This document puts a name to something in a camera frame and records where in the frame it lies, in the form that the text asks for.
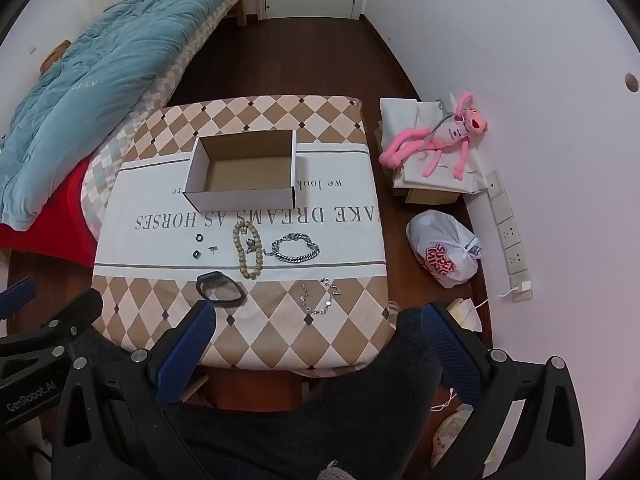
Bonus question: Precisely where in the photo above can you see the wooden bead bracelet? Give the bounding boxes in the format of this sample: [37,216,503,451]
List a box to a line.
[232,220,265,281]

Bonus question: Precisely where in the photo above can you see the silver crystal link bracelet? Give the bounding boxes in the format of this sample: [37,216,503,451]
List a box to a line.
[300,277,343,317]

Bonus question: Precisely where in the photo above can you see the pink plush toy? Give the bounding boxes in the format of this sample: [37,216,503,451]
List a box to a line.
[378,91,488,179]

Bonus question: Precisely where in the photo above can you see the black wristband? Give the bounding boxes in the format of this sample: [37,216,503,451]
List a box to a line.
[196,271,247,307]

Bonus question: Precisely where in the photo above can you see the light blue quilt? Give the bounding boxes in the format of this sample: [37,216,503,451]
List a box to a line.
[0,0,253,228]

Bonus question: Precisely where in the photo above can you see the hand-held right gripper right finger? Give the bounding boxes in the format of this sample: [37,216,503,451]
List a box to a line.
[422,302,587,480]

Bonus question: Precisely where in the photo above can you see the checkered printed cloth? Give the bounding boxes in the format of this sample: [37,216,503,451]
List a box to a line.
[91,95,401,371]

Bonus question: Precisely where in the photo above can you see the person's dark pants leg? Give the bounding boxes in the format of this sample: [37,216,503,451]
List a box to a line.
[165,307,451,480]

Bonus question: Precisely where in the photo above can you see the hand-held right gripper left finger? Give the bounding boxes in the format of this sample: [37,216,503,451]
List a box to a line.
[52,301,218,480]

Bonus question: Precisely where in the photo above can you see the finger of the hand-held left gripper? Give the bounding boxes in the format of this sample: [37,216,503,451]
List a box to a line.
[0,278,38,322]
[42,287,104,348]

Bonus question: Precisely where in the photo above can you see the white cardboard box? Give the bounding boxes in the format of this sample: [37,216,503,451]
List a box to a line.
[183,129,298,215]

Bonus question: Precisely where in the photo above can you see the brown cardboard box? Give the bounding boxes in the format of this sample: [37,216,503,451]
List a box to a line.
[392,187,463,206]

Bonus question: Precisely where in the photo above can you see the white plastic bag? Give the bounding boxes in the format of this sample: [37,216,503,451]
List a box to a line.
[406,210,483,289]

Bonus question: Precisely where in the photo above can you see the red cloth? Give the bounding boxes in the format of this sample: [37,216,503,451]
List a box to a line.
[0,162,98,266]

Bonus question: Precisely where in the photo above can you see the white power strip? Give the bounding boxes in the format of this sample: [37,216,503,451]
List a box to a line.
[485,171,535,303]

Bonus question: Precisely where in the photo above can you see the wooden bed leg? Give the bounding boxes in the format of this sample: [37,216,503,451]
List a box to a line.
[220,0,248,27]

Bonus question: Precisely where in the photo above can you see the silver chain bracelet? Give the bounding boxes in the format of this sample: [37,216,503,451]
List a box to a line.
[270,232,321,264]

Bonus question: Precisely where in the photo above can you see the white face mask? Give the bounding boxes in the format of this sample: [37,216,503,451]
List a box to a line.
[446,298,483,333]

